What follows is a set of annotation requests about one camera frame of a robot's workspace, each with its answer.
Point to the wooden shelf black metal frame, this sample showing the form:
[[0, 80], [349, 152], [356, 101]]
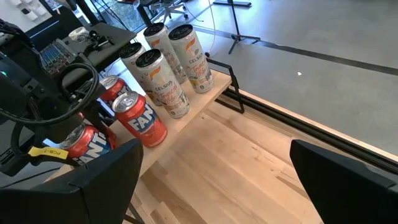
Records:
[[199, 93]]

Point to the black aluminium frame rail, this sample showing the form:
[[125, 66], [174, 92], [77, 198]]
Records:
[[311, 130]]

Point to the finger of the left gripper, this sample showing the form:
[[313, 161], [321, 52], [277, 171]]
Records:
[[56, 162], [98, 116]]

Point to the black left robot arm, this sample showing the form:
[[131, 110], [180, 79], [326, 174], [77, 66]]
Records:
[[15, 93]]

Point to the white tape roll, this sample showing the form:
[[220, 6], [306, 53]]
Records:
[[77, 32]]

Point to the black clamp tool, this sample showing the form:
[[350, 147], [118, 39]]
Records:
[[98, 42]]

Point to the black keyboard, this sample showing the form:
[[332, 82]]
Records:
[[56, 57]]

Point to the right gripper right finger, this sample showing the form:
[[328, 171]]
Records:
[[351, 196]]

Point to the yellow tape tag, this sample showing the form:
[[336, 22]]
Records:
[[48, 152]]

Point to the white office chair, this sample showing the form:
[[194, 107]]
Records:
[[171, 7]]

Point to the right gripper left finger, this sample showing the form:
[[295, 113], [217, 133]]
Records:
[[77, 199]]

